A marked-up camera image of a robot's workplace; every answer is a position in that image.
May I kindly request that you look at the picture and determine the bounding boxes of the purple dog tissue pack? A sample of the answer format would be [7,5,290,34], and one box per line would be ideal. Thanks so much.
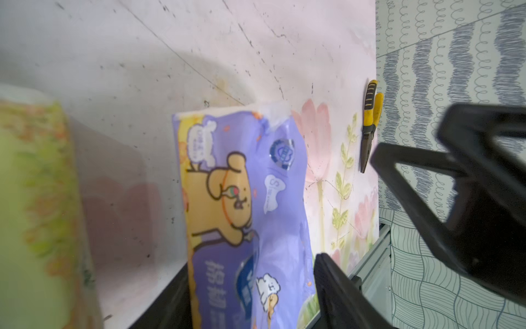
[173,103,315,328]

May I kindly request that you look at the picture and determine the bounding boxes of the yellow black pliers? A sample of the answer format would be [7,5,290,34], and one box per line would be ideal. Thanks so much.
[360,80,384,174]

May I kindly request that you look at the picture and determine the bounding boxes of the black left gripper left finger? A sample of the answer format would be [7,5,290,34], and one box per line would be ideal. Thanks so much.
[314,253,394,329]

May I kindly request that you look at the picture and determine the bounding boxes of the yellow-green tissue pack top shelf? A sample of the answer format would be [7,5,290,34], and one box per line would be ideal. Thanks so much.
[1,84,103,328]

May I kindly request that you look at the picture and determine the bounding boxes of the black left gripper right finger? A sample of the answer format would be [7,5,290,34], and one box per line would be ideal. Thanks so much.
[370,104,525,304]

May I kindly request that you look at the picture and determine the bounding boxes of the pink floral table mat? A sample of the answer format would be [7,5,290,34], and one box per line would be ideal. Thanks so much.
[1,1,376,328]

